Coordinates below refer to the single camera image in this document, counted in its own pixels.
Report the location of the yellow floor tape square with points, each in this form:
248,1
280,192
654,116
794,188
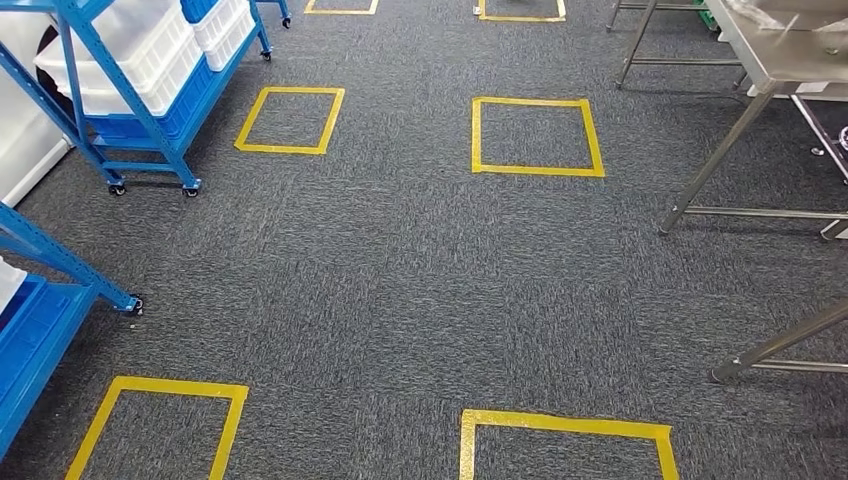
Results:
523,18
341,11
563,424
179,387

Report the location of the blue wheeled metal rack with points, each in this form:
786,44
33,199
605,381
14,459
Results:
283,12
146,166

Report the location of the green plastic crate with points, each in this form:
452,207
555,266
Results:
705,16

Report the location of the blue metal shelf rack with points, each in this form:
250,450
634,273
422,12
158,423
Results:
40,358

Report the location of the white car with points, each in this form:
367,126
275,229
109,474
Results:
26,146

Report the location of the blue plastic bin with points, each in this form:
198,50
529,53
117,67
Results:
185,106
195,8

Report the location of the clear plastic sheet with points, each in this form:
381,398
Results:
762,13

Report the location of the steel side table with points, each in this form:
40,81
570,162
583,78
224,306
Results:
762,46

